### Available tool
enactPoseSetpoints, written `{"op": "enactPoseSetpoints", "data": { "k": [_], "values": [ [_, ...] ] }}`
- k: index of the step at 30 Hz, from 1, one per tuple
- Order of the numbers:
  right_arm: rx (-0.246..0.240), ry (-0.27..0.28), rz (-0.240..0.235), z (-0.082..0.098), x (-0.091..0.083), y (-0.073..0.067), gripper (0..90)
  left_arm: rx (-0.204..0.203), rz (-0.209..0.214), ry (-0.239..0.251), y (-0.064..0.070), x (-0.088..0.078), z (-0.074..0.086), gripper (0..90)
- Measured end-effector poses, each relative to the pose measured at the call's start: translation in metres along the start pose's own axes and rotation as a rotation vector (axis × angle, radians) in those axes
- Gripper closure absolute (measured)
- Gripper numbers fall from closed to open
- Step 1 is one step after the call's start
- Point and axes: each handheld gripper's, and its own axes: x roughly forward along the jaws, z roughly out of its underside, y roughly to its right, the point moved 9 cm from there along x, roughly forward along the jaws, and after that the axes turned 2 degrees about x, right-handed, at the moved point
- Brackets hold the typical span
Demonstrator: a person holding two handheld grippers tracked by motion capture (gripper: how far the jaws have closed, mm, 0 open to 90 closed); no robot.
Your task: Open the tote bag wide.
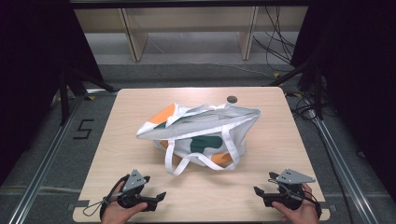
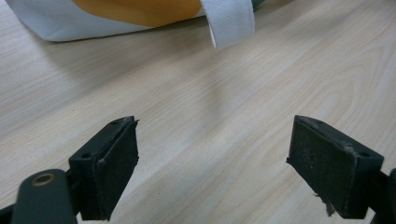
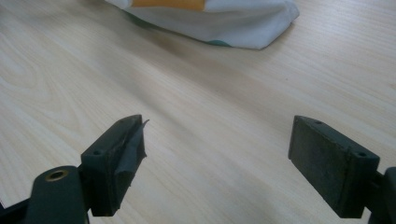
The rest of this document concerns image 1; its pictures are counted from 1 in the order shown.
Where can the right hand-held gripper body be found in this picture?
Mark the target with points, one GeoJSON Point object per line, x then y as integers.
{"type": "Point", "coordinates": [292, 178]}

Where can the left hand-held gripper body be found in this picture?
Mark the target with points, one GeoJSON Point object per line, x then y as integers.
{"type": "Point", "coordinates": [134, 182]}

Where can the white tote bag orange green print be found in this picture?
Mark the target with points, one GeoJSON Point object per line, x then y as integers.
{"type": "Point", "coordinates": [205, 127]}

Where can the person's left hand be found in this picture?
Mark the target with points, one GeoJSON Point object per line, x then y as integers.
{"type": "Point", "coordinates": [116, 214]}

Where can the person's right hand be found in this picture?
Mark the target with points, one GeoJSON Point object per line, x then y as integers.
{"type": "Point", "coordinates": [303, 216]}

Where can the round table grommet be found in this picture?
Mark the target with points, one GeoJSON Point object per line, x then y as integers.
{"type": "Point", "coordinates": [232, 99]}

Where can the black metal stand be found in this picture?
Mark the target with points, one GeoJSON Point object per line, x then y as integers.
{"type": "Point", "coordinates": [317, 93]}
{"type": "Point", "coordinates": [64, 102]}

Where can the yellow tape piece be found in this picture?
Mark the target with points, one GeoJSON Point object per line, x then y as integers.
{"type": "Point", "coordinates": [276, 75]}
{"type": "Point", "coordinates": [91, 97]}

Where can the dark curtain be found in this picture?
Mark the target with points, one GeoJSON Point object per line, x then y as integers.
{"type": "Point", "coordinates": [31, 77]}
{"type": "Point", "coordinates": [358, 77]}

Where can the aluminium floor rail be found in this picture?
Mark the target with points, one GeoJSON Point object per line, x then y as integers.
{"type": "Point", "coordinates": [342, 161]}
{"type": "Point", "coordinates": [46, 161]}

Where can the light wooden furniture frame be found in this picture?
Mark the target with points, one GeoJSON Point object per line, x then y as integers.
{"type": "Point", "coordinates": [137, 46]}

